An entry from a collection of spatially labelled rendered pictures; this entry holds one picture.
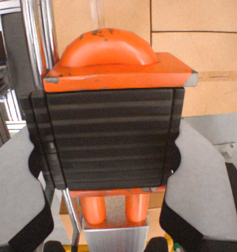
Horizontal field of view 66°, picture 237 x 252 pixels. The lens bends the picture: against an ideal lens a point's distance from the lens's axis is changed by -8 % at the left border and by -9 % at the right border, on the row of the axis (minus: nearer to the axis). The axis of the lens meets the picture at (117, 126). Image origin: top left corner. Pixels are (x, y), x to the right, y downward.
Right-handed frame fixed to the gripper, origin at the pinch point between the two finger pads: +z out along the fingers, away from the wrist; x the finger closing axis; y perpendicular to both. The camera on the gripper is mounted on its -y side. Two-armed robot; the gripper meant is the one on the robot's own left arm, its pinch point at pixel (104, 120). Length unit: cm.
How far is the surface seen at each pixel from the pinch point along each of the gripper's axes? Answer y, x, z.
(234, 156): 119, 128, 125
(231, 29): -2, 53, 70
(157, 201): 53, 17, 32
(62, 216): 55, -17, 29
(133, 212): 9.0, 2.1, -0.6
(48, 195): 105, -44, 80
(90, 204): 7.4, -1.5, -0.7
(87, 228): 10.6, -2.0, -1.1
